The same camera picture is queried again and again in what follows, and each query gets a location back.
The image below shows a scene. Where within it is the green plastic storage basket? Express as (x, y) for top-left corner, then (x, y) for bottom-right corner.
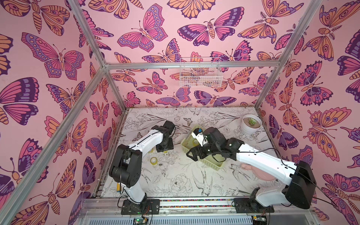
(181, 124), (226, 171)

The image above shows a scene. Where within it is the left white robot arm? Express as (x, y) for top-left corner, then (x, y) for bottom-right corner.
(109, 121), (175, 204)

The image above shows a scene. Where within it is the yellow tape roll three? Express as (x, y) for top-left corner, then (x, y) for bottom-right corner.
(150, 157), (158, 166)

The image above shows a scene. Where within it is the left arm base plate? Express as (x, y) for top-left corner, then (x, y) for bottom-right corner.
(121, 199), (160, 215)

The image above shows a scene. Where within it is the aluminium front rail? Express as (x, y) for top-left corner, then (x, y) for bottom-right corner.
(75, 197), (321, 225)

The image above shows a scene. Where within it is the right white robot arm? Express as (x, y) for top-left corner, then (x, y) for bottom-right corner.
(187, 127), (317, 210)

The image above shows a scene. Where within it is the white pot with succulent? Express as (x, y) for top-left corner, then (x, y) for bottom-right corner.
(241, 114), (262, 135)

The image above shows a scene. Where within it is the white wire wall basket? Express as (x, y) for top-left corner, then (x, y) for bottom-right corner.
(179, 61), (223, 89)

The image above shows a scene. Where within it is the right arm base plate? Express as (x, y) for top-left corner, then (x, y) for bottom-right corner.
(232, 198), (275, 214)

